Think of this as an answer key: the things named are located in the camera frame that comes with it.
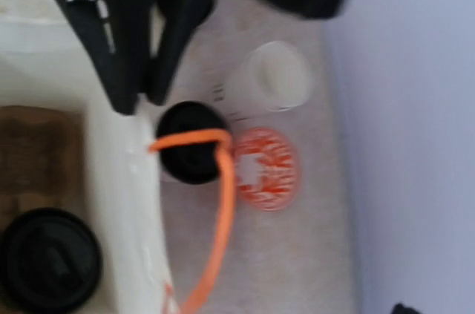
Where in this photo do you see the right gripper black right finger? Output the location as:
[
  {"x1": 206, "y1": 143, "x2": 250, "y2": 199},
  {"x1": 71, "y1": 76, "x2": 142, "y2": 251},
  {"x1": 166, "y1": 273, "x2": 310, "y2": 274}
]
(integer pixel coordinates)
[{"x1": 145, "y1": 0, "x2": 215, "y2": 105}]

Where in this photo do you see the red white patterned bowl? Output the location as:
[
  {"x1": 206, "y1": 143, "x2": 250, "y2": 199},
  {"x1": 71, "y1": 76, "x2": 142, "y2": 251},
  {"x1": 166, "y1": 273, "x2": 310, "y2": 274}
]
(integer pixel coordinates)
[{"x1": 234, "y1": 127, "x2": 301, "y2": 212}]

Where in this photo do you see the white paper takeout bag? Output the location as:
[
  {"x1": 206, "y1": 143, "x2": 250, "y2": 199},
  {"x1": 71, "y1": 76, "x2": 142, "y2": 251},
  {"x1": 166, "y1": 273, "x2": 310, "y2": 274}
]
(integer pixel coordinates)
[{"x1": 0, "y1": 13, "x2": 237, "y2": 314}]

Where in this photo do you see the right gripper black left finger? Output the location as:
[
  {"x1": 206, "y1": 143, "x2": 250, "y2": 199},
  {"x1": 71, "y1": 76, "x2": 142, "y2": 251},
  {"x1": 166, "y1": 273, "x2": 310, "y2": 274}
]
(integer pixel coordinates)
[{"x1": 55, "y1": 0, "x2": 153, "y2": 114}]

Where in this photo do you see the stack of white paper cups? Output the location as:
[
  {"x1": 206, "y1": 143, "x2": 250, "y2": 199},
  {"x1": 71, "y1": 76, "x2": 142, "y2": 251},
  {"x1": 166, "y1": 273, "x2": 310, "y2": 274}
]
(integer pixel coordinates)
[{"x1": 211, "y1": 41, "x2": 312, "y2": 113}]

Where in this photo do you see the brown pulp cup carrier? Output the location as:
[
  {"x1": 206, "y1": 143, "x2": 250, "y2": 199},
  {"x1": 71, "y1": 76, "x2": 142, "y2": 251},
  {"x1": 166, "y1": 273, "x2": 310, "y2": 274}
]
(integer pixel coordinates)
[{"x1": 1, "y1": 105, "x2": 84, "y2": 229}]

